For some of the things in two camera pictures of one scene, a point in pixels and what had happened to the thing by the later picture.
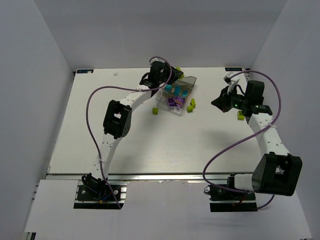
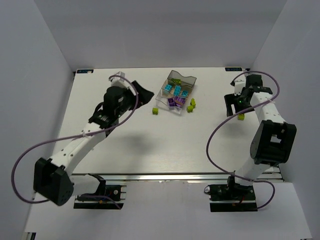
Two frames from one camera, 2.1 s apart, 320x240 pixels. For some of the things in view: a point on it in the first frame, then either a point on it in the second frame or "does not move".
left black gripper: x=172 y=74 to x=135 y=92
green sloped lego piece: x=240 y=116 does not move
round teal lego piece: x=168 y=87 does not move
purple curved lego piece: x=171 y=102 does not move
